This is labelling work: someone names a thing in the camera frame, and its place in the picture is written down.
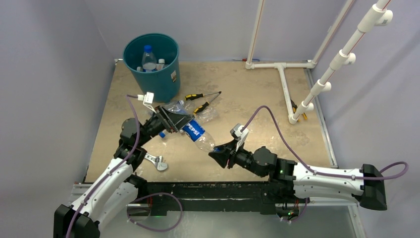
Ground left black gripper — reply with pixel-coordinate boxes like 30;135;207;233
137;105;194;147

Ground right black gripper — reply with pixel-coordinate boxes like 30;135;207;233
210;137;265;178

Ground long clear bottle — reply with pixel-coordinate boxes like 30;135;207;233
156;59;166;70

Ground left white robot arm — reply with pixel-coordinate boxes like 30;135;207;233
53;106;194;238

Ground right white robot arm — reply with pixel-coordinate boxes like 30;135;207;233
209;140;387;211

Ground clear bottle by bin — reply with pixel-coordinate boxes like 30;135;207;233
163;100;187;114

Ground teal plastic bin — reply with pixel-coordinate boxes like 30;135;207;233
122;33;181;103

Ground yellow black pliers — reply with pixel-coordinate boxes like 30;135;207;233
184;91;222;115

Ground crushed clear bottle centre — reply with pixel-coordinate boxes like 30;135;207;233
195;106;218;125

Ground silver adjustable wrench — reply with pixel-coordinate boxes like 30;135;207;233
144;153;168;172

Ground yellow tool by pipe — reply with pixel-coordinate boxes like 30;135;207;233
290;100;308;120

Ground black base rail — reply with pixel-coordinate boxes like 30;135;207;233
137;181;305;216

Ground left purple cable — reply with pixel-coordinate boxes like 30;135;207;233
65;94;184;238

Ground white PVC pipe frame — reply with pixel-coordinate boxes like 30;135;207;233
245;0;393;124

